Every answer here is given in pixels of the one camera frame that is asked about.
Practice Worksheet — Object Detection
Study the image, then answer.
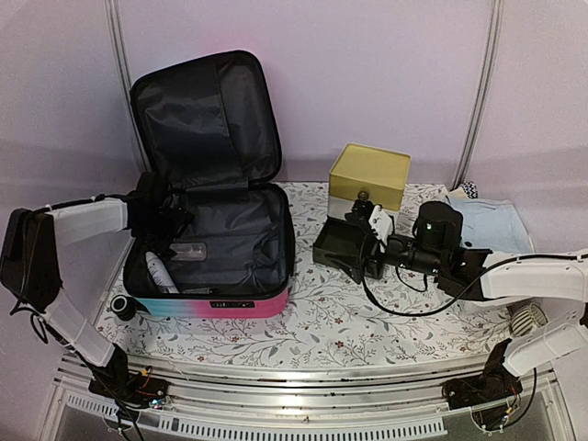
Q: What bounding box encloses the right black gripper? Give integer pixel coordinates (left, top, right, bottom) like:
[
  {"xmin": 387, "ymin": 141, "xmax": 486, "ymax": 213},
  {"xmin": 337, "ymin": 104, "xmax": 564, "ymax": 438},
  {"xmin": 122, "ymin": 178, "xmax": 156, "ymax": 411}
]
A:
[{"xmin": 326, "ymin": 233, "xmax": 445, "ymax": 284}]

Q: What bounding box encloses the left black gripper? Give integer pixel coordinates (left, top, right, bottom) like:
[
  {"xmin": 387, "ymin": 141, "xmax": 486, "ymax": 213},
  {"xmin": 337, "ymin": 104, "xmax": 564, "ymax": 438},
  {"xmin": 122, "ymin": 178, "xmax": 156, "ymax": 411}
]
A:
[{"xmin": 137, "ymin": 203, "xmax": 195, "ymax": 261}]

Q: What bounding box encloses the yellow and white storage box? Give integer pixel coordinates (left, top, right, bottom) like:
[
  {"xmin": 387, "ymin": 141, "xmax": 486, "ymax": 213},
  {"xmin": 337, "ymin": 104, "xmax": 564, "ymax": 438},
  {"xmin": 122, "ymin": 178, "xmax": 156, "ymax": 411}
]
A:
[{"xmin": 312, "ymin": 143, "xmax": 411, "ymax": 279}]

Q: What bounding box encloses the clear plastic travel case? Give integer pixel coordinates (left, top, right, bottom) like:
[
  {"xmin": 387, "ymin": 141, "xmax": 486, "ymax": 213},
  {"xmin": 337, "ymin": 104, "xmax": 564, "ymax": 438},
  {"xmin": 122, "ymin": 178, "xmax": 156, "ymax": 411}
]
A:
[{"xmin": 170, "ymin": 243, "xmax": 208, "ymax": 262}]

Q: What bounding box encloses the pink and teal kids suitcase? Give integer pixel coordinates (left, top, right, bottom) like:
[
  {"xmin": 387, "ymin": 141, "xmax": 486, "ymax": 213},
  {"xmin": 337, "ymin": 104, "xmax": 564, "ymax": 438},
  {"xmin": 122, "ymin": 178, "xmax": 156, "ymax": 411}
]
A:
[{"xmin": 122, "ymin": 50, "xmax": 295, "ymax": 319}]

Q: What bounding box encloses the pale blue garment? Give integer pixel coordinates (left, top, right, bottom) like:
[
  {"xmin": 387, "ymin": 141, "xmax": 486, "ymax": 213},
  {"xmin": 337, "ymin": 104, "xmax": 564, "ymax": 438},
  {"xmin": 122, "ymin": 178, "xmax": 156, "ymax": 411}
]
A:
[{"xmin": 447, "ymin": 196, "xmax": 535, "ymax": 254}]

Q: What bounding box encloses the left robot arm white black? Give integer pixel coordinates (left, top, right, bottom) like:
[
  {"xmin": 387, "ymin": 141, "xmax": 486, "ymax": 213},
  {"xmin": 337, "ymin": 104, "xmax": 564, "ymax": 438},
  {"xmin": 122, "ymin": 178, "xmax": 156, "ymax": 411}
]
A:
[{"xmin": 1, "ymin": 172, "xmax": 193, "ymax": 399}]

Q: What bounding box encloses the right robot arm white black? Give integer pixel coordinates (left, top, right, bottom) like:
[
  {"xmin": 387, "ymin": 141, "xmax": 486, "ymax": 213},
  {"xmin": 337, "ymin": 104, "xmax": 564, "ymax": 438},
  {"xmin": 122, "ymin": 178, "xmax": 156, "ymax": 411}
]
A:
[{"xmin": 345, "ymin": 198, "xmax": 587, "ymax": 405}]

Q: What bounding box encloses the white plastic bottle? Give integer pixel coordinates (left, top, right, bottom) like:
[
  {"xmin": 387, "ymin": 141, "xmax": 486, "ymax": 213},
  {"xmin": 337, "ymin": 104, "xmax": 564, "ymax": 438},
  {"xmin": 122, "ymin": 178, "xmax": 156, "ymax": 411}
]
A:
[{"xmin": 145, "ymin": 252, "xmax": 180, "ymax": 294}]

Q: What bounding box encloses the floral white tablecloth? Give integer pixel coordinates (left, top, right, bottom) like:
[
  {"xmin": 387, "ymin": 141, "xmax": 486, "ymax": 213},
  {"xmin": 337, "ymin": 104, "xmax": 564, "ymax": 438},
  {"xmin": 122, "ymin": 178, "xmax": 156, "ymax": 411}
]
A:
[{"xmin": 97, "ymin": 183, "xmax": 510, "ymax": 370}]

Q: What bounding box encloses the black white patterned cloth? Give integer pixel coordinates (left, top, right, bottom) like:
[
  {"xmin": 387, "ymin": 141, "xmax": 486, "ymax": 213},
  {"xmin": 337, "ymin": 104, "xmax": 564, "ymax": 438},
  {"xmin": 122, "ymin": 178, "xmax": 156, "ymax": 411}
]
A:
[{"xmin": 459, "ymin": 181, "xmax": 479, "ymax": 199}]

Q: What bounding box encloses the right metal wall post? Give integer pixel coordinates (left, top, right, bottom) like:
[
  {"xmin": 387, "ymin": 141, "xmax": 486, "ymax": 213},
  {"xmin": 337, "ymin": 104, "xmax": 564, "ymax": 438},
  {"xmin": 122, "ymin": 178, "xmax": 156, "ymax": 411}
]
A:
[{"xmin": 452, "ymin": 0, "xmax": 504, "ymax": 189}]

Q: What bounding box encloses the metal wall post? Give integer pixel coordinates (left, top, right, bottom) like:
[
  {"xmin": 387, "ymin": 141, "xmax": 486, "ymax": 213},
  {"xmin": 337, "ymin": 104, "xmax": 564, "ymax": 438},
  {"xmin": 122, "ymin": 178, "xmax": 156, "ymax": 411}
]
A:
[
  {"xmin": 104, "ymin": 0, "xmax": 139, "ymax": 97},
  {"xmin": 452, "ymin": 0, "xmax": 504, "ymax": 189}
]

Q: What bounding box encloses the aluminium front rail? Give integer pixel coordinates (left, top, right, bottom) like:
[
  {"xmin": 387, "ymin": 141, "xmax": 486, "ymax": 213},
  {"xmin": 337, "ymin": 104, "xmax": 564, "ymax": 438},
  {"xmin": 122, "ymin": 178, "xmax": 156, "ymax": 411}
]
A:
[{"xmin": 52, "ymin": 353, "xmax": 557, "ymax": 437}]

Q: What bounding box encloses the left metal wall post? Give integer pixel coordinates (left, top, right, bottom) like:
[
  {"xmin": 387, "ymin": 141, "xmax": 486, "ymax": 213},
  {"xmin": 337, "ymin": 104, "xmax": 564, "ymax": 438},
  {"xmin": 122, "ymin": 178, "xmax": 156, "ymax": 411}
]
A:
[{"xmin": 104, "ymin": 0, "xmax": 139, "ymax": 97}]

